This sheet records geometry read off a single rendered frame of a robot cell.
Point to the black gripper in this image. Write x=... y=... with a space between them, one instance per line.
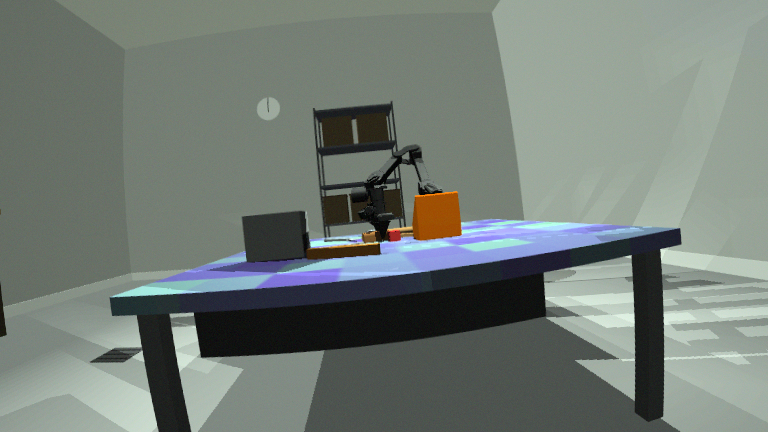
x=380 y=220

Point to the brown cylinder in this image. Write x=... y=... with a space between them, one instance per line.
x=368 y=238

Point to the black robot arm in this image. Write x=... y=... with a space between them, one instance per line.
x=375 y=183

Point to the grey metal cabinet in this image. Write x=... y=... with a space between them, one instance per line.
x=276 y=236

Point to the yellow bar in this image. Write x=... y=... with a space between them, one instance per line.
x=343 y=251

